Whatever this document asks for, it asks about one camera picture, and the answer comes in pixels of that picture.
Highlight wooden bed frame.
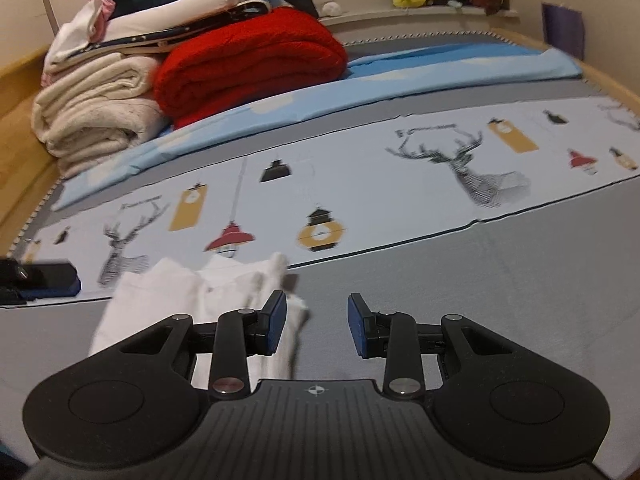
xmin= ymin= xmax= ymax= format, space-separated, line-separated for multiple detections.
xmin=0 ymin=45 xmax=62 ymax=256

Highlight purple bag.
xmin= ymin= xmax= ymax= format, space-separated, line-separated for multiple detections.
xmin=542 ymin=2 xmax=586 ymax=61

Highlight deer printed bed sheet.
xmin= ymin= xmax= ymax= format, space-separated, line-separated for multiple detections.
xmin=9 ymin=94 xmax=640 ymax=307

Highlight white small garment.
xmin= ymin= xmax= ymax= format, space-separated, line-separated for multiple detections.
xmin=89 ymin=252 xmax=310 ymax=392

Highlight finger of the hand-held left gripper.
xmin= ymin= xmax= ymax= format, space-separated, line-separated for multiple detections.
xmin=0 ymin=259 xmax=82 ymax=306

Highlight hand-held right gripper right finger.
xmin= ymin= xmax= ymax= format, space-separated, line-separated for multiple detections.
xmin=348 ymin=292 xmax=516 ymax=401

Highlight cream folded cloth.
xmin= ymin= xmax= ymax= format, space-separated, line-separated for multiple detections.
xmin=106 ymin=0 xmax=263 ymax=37

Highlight white pink folded garment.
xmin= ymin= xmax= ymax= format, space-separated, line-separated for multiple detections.
xmin=42 ymin=0 xmax=117 ymax=75

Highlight red folded blanket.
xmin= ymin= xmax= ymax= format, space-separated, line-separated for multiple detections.
xmin=152 ymin=6 xmax=349 ymax=131

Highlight blue cloud print sheet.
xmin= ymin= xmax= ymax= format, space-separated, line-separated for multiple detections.
xmin=50 ymin=40 xmax=586 ymax=212

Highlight navy trimmed folded garment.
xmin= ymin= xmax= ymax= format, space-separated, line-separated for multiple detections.
xmin=75 ymin=0 xmax=273 ymax=57

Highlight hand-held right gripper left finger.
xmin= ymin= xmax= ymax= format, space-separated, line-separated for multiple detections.
xmin=120 ymin=290 xmax=289 ymax=401

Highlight white window sill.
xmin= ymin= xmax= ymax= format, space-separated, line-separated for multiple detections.
xmin=319 ymin=2 xmax=518 ymax=32

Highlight cream folded blanket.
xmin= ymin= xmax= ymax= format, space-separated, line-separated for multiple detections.
xmin=31 ymin=54 xmax=168 ymax=179

